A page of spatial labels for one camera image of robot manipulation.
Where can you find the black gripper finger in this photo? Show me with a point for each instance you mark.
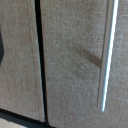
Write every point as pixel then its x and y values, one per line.
pixel 1 46

